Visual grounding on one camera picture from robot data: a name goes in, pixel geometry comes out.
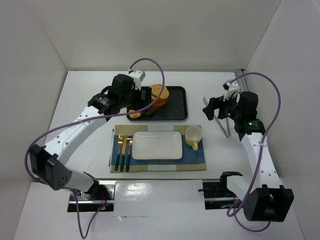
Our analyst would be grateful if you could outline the brown chocolate croissant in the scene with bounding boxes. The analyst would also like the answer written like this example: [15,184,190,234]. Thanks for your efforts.
[144,106,158,116]

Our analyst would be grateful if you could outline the metal serving tongs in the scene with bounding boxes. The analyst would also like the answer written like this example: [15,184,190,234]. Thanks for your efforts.
[202,96,231,138]

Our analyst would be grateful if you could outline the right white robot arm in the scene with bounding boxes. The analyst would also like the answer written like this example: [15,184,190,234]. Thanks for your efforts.
[202,91,294,222]

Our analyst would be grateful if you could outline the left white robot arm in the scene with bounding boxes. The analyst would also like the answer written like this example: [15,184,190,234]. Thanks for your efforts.
[29,70,146,198]

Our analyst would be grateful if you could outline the stacked bread slices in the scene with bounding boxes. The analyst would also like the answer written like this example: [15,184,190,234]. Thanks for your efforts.
[150,84,170,108]

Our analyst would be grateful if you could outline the small round bun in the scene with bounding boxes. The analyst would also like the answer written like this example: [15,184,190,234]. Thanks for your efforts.
[129,112,141,119]

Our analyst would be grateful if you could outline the black baking tray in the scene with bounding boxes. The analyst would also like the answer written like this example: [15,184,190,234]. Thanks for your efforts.
[126,86,188,122]

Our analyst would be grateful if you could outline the white rectangular plate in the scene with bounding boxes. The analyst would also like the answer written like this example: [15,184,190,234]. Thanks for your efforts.
[131,131,183,161]

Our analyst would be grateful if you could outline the yellow ceramic mug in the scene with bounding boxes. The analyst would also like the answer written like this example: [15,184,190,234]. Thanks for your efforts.
[185,125,203,151]

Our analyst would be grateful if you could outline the blue beige placemat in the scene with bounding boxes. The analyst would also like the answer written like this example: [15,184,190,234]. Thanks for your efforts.
[108,125,207,173]

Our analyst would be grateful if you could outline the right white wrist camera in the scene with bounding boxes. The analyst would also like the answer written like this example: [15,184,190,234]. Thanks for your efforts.
[222,79,240,102]

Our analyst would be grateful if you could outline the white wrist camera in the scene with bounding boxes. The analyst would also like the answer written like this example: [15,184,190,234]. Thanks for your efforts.
[128,70,146,90]
[222,79,240,102]

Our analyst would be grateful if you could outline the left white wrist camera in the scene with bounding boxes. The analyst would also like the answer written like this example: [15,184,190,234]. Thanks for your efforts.
[128,70,146,90]

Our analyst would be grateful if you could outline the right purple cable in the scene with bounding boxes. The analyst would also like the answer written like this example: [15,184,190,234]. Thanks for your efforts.
[226,72,282,233]

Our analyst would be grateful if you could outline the aluminium frame rail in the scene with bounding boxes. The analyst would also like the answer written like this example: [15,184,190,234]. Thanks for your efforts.
[234,69,248,92]

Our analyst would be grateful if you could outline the gold spoon green handle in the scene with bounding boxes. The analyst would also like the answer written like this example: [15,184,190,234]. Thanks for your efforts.
[125,136,133,172]

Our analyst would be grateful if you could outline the gold knife green handle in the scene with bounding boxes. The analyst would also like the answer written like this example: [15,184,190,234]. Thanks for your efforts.
[120,135,128,172]

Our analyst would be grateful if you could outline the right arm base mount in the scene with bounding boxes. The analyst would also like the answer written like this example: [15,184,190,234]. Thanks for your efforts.
[198,179,247,210]

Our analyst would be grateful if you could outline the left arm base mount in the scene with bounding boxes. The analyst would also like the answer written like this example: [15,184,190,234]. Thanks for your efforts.
[67,180,116,213]

